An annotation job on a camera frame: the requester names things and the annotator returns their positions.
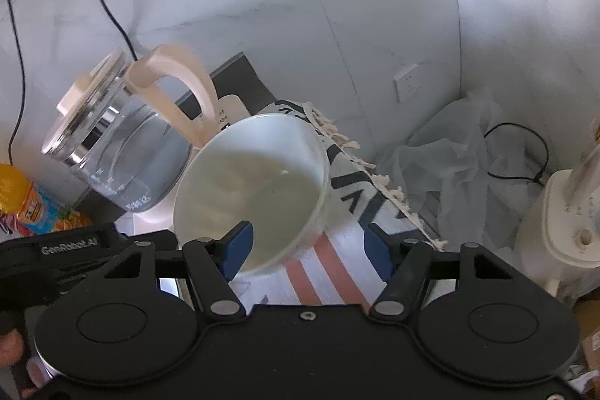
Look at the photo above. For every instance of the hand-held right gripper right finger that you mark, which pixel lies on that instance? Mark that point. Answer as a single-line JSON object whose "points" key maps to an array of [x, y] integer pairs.
{"points": [[378, 252]]}

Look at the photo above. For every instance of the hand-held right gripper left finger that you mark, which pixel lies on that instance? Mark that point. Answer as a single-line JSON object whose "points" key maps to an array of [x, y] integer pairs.
{"points": [[238, 250]]}

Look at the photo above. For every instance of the white ceramic bowl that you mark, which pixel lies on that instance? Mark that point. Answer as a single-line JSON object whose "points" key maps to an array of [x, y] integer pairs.
{"points": [[253, 179]]}

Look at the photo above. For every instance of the person's left hand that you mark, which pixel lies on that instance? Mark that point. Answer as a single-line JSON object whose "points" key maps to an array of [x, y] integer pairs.
{"points": [[9, 348]]}

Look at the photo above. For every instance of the patterned fringed tablecloth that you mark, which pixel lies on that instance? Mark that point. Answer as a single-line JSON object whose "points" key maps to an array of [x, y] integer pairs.
{"points": [[328, 254]]}

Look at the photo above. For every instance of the orange juice bottle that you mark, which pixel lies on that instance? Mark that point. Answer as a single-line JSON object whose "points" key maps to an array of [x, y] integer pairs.
{"points": [[28, 203]]}

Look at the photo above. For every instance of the translucent white plastic sheet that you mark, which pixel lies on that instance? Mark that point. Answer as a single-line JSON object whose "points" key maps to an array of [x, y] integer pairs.
{"points": [[436, 165]]}

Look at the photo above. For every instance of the white standing appliance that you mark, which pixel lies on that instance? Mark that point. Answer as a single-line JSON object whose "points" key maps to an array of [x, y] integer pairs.
{"points": [[562, 231]]}

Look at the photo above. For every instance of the cardboard box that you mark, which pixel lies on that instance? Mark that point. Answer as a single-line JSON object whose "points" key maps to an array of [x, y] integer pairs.
{"points": [[588, 334]]}

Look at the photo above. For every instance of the white wall socket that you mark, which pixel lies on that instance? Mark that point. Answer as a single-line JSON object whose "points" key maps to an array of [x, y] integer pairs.
{"points": [[407, 82]]}

